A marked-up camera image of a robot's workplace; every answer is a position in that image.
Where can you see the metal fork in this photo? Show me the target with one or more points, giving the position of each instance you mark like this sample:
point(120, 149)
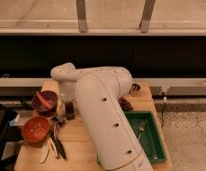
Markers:
point(141, 129)

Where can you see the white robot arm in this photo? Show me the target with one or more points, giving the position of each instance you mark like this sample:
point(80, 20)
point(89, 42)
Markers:
point(97, 91)

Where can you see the wooden utensil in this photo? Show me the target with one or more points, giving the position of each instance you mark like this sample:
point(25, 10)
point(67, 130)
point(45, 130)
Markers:
point(53, 147)

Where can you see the brown pine cone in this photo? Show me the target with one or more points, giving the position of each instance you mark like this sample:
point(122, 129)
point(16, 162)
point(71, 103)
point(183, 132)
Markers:
point(125, 104)

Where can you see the red spoon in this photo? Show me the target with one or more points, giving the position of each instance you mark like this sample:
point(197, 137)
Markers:
point(43, 100)

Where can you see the white plastic spoon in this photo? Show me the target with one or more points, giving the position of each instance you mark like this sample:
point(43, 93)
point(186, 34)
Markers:
point(44, 152)

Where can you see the purple bowl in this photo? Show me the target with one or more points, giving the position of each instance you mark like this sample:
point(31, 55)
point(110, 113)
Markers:
point(50, 96)

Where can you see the green tray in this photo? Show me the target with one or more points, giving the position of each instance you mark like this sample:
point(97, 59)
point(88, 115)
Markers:
point(150, 139)

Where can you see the red bowl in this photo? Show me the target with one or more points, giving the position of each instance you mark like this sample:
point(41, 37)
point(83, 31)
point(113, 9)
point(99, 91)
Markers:
point(35, 129)

